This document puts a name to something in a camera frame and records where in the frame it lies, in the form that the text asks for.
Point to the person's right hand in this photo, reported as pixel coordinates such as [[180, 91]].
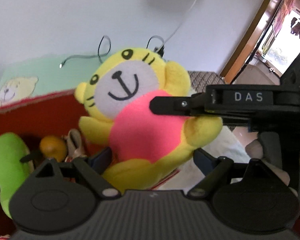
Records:
[[255, 150]]

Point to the white cloth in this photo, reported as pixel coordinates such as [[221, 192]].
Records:
[[227, 150]]

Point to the black charger adapter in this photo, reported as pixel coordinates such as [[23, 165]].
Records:
[[160, 51]]

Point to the pastel printed baby blanket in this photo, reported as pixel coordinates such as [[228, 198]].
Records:
[[52, 80]]

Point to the wooden door frame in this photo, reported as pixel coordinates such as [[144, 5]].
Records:
[[250, 37]]

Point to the brown patterned cloth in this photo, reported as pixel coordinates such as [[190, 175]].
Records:
[[205, 80]]

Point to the yellow tiger plush toy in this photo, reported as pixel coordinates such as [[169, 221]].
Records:
[[140, 130]]

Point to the bright window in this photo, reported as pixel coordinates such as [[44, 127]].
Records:
[[287, 45]]

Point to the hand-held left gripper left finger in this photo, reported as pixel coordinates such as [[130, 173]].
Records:
[[102, 158]]

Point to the orange round toy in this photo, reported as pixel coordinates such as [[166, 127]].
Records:
[[52, 148]]

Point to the green plush toy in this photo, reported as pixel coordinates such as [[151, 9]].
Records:
[[7, 160]]

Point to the small white doll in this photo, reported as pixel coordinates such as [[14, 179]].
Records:
[[73, 142]]

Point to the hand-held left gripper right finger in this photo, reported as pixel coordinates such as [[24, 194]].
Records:
[[202, 161]]

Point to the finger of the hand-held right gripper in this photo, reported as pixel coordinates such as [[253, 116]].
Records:
[[165, 105]]

